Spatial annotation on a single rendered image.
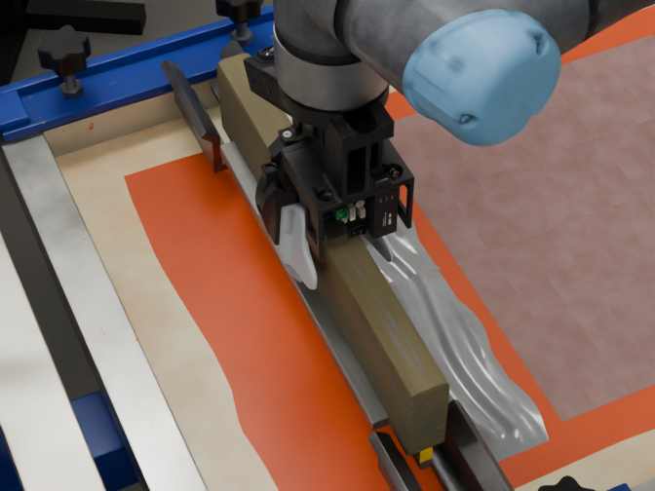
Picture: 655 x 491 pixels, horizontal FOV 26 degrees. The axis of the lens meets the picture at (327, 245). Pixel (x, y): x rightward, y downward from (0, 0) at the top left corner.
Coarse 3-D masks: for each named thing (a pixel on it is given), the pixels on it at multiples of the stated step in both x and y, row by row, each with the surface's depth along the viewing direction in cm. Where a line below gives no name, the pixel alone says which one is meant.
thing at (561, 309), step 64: (512, 256) 118; (576, 256) 118; (640, 256) 118; (512, 320) 114; (576, 320) 114; (640, 320) 114; (256, 384) 110; (320, 384) 110; (576, 384) 110; (640, 384) 110; (256, 448) 106; (320, 448) 106; (576, 448) 106
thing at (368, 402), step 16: (224, 144) 117; (224, 160) 117; (240, 160) 116; (240, 176) 115; (256, 208) 112; (288, 272) 108; (304, 288) 107; (304, 304) 107; (320, 304) 106; (320, 320) 105; (336, 336) 104; (336, 352) 103; (352, 352) 103; (352, 368) 102; (352, 384) 102; (368, 384) 102; (368, 400) 101; (368, 416) 100; (384, 416) 100
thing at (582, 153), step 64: (576, 64) 133; (640, 64) 133; (576, 128) 127; (640, 128) 127; (192, 192) 122; (448, 192) 122; (512, 192) 122; (576, 192) 122; (640, 192) 122; (192, 256) 118; (256, 256) 118; (448, 256) 118; (256, 320) 114
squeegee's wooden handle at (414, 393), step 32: (224, 64) 114; (224, 96) 115; (256, 96) 111; (224, 128) 119; (256, 128) 109; (256, 160) 112; (352, 256) 101; (320, 288) 106; (352, 288) 99; (384, 288) 99; (352, 320) 100; (384, 320) 97; (384, 352) 96; (416, 352) 95; (384, 384) 98; (416, 384) 94; (448, 384) 94; (416, 416) 95; (416, 448) 98
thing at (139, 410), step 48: (0, 144) 121; (48, 144) 121; (48, 192) 118; (48, 240) 114; (96, 288) 111; (96, 336) 108; (144, 384) 106; (144, 432) 103; (144, 480) 100; (192, 480) 100
